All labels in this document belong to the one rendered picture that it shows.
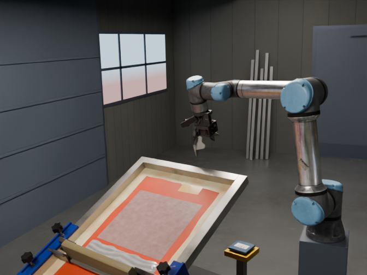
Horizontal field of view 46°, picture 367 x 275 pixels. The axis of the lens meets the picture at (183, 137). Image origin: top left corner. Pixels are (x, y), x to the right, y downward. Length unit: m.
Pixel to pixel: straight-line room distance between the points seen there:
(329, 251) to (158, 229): 0.67
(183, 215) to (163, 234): 0.12
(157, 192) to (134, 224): 0.19
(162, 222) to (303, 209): 0.55
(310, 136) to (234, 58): 6.32
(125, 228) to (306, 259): 0.74
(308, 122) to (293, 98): 0.10
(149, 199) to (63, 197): 3.64
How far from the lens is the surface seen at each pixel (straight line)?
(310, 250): 1.84
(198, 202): 1.81
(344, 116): 7.63
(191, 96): 1.88
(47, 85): 5.13
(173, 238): 1.70
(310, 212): 1.65
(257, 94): 1.84
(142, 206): 1.89
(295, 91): 1.58
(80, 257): 1.71
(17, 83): 4.78
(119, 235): 1.81
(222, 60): 7.94
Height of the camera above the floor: 1.98
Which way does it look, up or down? 13 degrees down
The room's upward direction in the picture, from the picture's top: 1 degrees counter-clockwise
